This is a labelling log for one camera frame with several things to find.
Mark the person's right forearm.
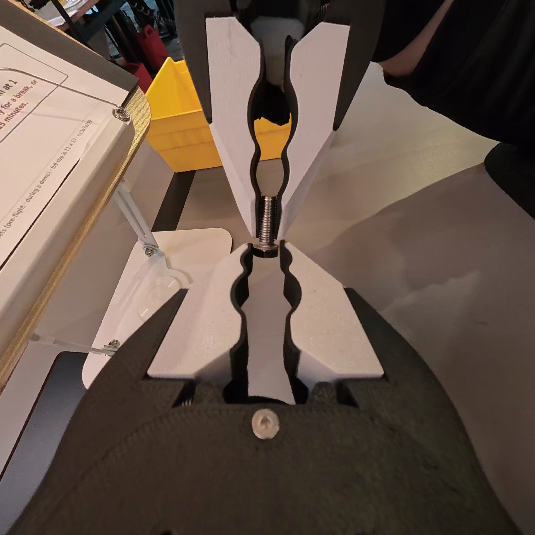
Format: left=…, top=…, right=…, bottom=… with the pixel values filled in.
left=372, top=0, right=535, bottom=145

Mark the yellow plastic bin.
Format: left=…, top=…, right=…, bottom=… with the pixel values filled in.
left=145, top=56, right=293, bottom=173

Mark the printed instruction sheet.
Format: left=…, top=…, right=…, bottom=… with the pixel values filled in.
left=0, top=26, right=135, bottom=270

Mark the metal stand strut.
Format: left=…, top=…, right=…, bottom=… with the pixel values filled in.
left=112, top=180, right=159, bottom=256
left=31, top=334, right=123, bottom=357

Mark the wooden sign board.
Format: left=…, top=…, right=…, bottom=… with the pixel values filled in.
left=0, top=0, right=152, bottom=391

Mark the steel hex bolt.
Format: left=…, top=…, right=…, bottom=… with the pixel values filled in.
left=251, top=193, right=280, bottom=260

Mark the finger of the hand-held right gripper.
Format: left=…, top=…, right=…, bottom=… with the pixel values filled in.
left=205, top=17, right=263, bottom=241
left=277, top=22, right=351, bottom=238

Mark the red container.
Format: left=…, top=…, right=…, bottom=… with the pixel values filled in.
left=133, top=24, right=169, bottom=93

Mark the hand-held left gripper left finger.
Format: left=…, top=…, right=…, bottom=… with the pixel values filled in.
left=147, top=242, right=256, bottom=383

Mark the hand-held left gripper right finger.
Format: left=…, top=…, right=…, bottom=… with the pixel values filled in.
left=280, top=239, right=385, bottom=387

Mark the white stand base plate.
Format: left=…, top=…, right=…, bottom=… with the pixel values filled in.
left=81, top=228, right=233, bottom=389

